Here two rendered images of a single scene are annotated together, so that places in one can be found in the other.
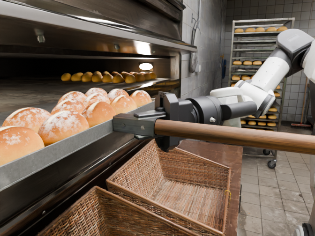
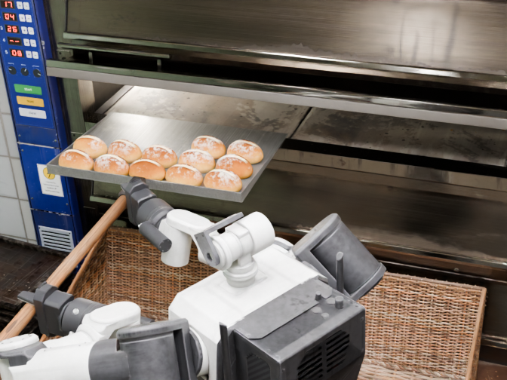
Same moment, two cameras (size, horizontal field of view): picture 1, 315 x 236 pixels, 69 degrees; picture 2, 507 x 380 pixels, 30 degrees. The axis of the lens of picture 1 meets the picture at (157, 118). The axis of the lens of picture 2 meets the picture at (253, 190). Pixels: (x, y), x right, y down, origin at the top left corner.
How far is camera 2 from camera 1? 2.40 m
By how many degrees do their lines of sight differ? 84
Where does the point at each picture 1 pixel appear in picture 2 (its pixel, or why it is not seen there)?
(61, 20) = (162, 84)
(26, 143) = (72, 162)
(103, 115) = (135, 171)
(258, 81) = not seen: hidden behind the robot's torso
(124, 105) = (170, 174)
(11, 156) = (64, 163)
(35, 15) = (139, 82)
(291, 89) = not seen: outside the picture
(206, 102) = (146, 209)
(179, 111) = (131, 200)
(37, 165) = (72, 174)
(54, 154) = (81, 174)
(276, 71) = not seen: hidden behind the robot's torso
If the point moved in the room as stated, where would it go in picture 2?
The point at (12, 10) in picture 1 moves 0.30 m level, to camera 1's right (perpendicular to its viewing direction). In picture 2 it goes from (123, 81) to (109, 135)
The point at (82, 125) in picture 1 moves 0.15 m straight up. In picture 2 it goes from (110, 170) to (102, 117)
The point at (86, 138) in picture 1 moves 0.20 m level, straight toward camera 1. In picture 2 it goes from (106, 178) to (28, 194)
